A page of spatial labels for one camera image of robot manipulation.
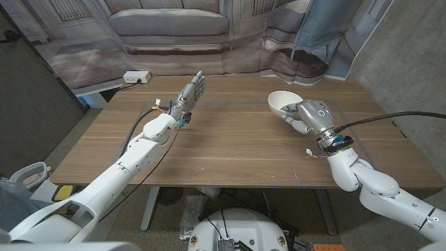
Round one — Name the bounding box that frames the white ceramic bowl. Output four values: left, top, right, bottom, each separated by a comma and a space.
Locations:
267, 90, 305, 119

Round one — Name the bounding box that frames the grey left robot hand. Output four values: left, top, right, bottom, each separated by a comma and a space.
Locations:
169, 70, 206, 121

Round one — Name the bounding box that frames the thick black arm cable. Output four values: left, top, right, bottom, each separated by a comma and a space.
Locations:
120, 107, 170, 161
334, 110, 446, 135

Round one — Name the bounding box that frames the grey table leg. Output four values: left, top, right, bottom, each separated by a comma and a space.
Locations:
140, 187, 160, 232
315, 188, 338, 236

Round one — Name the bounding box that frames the black power strip cable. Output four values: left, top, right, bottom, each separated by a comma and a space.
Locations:
116, 79, 143, 92

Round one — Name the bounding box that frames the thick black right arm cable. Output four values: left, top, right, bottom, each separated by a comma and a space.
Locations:
334, 110, 446, 135

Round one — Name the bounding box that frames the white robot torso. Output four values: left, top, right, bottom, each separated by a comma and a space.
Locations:
187, 208, 289, 251

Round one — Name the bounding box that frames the person leg in blue jeans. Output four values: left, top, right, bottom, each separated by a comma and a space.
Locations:
0, 184, 43, 233

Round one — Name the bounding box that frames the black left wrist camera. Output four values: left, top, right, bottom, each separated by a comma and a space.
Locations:
177, 112, 192, 129

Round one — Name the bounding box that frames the clear plastic bag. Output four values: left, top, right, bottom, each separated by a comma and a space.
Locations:
179, 194, 209, 241

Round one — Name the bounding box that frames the yellow and black pad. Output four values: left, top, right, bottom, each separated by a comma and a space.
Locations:
52, 184, 76, 203

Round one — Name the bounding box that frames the white power strip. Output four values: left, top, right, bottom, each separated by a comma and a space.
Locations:
123, 70, 152, 84

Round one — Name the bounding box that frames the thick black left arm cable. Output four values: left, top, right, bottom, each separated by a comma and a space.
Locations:
120, 107, 170, 161

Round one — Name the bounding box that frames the orange box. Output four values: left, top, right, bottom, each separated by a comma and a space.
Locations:
313, 243, 346, 251

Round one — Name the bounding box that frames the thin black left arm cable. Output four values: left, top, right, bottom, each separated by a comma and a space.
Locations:
99, 127, 182, 223

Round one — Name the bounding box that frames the white side table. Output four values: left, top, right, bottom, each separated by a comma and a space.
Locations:
72, 82, 125, 109

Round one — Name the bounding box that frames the printed sofa room backdrop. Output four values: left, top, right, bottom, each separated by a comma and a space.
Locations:
3, 0, 397, 97

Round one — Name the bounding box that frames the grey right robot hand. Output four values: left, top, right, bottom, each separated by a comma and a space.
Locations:
280, 100, 349, 151

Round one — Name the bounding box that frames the white grey plastic frame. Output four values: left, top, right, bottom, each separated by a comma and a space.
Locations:
0, 161, 52, 192

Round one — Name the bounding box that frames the right wrist white connector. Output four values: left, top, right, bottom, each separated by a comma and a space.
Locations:
305, 148, 330, 160

